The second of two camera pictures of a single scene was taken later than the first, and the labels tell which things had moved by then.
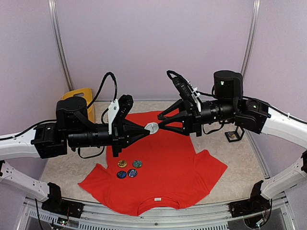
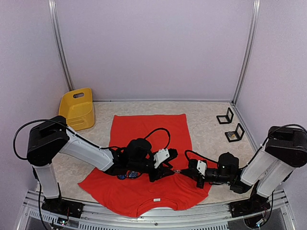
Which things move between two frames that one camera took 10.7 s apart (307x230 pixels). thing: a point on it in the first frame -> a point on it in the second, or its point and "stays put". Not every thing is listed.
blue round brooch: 121,174 stays put
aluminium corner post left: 53,11 stays put
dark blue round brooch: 132,173 stays put
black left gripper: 119,135 -> 159,174
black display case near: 233,136 stays put
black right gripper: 192,119 -> 194,174
